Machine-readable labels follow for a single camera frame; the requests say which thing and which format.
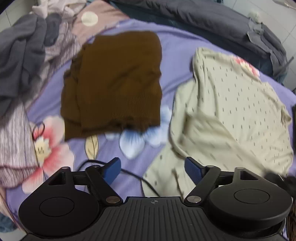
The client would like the cream polka dot shirt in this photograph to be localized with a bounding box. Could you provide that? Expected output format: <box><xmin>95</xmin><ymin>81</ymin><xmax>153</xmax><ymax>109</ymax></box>
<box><xmin>142</xmin><ymin>48</ymin><xmax>293</xmax><ymax>197</ymax></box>

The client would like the dark grey duvet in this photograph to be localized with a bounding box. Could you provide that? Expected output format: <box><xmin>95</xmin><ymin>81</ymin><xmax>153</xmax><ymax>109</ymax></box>
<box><xmin>110</xmin><ymin>1</ymin><xmax>289</xmax><ymax>81</ymax></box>

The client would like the black cable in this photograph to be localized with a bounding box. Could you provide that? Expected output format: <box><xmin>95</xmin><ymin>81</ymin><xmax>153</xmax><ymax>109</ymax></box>
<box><xmin>77</xmin><ymin>159</ymin><xmax>160</xmax><ymax>197</ymax></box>

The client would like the brown folded garment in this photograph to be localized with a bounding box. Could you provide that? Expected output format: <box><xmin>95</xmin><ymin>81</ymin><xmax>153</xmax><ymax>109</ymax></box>
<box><xmin>61</xmin><ymin>31</ymin><xmax>162</xmax><ymax>140</ymax></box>

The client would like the grey striped clothes pile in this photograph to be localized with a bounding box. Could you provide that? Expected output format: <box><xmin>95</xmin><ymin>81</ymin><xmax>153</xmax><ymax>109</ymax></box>
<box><xmin>1</xmin><ymin>1</ymin><xmax>86</xmax><ymax>188</ymax></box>

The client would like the purple floral bed sheet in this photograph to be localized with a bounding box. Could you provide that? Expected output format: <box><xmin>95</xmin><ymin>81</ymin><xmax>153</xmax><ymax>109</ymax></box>
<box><xmin>0</xmin><ymin>18</ymin><xmax>296</xmax><ymax>241</ymax></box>

